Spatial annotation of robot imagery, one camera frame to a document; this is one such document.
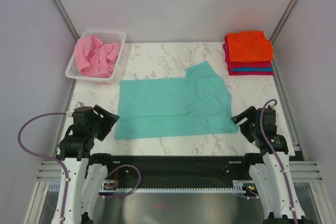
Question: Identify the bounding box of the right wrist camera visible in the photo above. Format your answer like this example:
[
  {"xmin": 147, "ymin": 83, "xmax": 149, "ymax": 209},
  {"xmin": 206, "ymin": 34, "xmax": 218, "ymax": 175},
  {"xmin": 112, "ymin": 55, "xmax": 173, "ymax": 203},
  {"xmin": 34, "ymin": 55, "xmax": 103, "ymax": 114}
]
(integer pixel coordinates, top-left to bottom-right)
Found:
[{"xmin": 265, "ymin": 99, "xmax": 278, "ymax": 111}]

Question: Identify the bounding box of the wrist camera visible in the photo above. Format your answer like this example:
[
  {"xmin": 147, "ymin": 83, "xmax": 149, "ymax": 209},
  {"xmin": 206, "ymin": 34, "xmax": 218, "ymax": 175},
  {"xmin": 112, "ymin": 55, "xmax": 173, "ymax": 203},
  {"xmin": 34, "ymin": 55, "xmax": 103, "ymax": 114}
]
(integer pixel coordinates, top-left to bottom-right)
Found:
[
  {"xmin": 265, "ymin": 99, "xmax": 278, "ymax": 111},
  {"xmin": 74, "ymin": 102, "xmax": 92, "ymax": 113}
]

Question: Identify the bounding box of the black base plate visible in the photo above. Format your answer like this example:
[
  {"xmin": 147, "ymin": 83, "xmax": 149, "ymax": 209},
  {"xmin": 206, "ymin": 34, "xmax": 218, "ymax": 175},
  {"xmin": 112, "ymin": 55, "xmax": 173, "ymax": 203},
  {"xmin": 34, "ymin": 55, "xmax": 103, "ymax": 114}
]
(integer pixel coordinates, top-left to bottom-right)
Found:
[{"xmin": 89, "ymin": 153, "xmax": 251, "ymax": 188}]

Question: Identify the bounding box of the bottom magenta folded t shirt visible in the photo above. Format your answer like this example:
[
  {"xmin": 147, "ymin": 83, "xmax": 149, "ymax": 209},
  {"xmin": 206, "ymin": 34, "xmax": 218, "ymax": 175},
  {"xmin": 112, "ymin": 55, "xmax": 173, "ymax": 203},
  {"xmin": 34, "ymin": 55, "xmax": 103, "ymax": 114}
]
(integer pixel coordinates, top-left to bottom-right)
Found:
[{"xmin": 228, "ymin": 70, "xmax": 274, "ymax": 76}]

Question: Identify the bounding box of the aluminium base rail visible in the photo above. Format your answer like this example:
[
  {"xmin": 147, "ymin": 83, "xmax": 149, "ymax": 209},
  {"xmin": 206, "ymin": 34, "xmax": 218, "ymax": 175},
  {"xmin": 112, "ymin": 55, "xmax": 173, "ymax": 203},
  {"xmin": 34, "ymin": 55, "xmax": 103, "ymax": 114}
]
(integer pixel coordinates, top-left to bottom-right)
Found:
[{"xmin": 36, "ymin": 161, "xmax": 322, "ymax": 183}]

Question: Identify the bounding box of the white plastic basket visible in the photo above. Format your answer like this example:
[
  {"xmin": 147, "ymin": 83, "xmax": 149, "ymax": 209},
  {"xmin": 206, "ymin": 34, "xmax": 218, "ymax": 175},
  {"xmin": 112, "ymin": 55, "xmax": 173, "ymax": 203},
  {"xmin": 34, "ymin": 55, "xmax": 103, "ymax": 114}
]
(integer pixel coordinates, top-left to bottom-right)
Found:
[{"xmin": 65, "ymin": 30, "xmax": 126, "ymax": 83}]

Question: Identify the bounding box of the white slotted cable duct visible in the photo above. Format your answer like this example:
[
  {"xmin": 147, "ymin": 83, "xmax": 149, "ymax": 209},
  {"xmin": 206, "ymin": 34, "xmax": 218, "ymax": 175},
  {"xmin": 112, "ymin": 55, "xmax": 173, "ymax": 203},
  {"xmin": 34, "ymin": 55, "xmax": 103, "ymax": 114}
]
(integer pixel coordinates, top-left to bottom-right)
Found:
[{"xmin": 48, "ymin": 180, "xmax": 263, "ymax": 193}]

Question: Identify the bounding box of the pink t shirt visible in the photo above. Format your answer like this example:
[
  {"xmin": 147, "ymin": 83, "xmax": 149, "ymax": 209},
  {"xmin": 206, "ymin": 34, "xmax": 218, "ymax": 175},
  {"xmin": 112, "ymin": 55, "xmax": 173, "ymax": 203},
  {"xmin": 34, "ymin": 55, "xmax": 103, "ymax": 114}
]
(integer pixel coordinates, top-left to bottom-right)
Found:
[{"xmin": 73, "ymin": 35, "xmax": 121, "ymax": 78}]

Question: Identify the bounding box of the blue folded t shirt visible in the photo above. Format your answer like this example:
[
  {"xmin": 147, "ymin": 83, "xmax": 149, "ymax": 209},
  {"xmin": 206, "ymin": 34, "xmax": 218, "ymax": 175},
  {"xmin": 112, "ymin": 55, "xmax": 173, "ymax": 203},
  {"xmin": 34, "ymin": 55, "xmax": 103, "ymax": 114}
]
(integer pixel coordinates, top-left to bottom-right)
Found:
[{"xmin": 231, "ymin": 67, "xmax": 273, "ymax": 72}]

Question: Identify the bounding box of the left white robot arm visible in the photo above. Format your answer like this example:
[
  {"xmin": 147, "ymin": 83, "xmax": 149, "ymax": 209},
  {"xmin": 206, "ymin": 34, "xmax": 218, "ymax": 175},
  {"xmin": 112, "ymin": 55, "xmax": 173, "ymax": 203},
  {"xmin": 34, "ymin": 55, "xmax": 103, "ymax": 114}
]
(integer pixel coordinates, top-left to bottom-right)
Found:
[{"xmin": 52, "ymin": 105, "xmax": 119, "ymax": 223}]

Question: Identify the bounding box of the teal t shirt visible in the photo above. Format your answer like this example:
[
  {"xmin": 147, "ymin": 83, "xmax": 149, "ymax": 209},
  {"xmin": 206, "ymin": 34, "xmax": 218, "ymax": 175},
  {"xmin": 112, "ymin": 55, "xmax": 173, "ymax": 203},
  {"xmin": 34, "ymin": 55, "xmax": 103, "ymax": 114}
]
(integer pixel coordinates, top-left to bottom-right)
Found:
[{"xmin": 114, "ymin": 61, "xmax": 238, "ymax": 140}]

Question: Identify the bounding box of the right aluminium frame post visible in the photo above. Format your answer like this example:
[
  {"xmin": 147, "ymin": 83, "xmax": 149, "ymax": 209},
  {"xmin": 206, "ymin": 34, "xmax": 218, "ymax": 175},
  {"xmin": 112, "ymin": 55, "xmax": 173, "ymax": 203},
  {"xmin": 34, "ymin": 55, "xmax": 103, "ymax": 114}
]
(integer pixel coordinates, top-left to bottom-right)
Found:
[{"xmin": 269, "ymin": 0, "xmax": 315, "ymax": 44}]

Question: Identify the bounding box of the orange folded t shirt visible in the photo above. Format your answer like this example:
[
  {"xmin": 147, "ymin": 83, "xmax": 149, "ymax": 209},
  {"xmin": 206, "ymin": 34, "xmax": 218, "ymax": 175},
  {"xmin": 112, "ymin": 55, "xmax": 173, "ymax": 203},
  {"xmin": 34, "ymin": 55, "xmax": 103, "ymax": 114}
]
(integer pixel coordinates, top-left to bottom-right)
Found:
[{"xmin": 226, "ymin": 30, "xmax": 274, "ymax": 63}]

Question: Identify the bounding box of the left aluminium frame post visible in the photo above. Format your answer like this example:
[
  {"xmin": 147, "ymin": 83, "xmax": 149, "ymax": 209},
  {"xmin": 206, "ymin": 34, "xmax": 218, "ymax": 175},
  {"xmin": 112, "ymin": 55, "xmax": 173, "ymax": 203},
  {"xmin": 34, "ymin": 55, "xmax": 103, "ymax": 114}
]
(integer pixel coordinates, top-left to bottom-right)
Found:
[{"xmin": 52, "ymin": 0, "xmax": 80, "ymax": 40}]

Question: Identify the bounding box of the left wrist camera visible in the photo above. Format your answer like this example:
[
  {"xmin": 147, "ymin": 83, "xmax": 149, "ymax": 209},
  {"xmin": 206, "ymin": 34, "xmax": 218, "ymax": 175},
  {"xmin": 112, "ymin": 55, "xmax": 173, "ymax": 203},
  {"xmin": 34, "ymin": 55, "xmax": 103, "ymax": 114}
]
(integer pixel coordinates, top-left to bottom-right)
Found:
[{"xmin": 74, "ymin": 102, "xmax": 92, "ymax": 113}]

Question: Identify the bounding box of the aluminium frame post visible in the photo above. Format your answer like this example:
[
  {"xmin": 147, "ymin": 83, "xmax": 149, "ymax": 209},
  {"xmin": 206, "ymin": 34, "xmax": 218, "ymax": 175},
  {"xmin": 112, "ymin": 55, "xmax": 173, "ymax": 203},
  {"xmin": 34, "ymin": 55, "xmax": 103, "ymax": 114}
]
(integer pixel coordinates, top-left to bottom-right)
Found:
[
  {"xmin": 52, "ymin": 0, "xmax": 80, "ymax": 40},
  {"xmin": 269, "ymin": 0, "xmax": 315, "ymax": 44}
]

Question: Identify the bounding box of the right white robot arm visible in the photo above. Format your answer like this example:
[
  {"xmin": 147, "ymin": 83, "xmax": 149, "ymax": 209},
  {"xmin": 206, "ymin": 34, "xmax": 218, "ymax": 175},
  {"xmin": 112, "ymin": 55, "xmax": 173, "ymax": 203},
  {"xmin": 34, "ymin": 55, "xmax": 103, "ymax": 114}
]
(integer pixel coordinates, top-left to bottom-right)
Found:
[{"xmin": 232, "ymin": 106, "xmax": 313, "ymax": 223}]

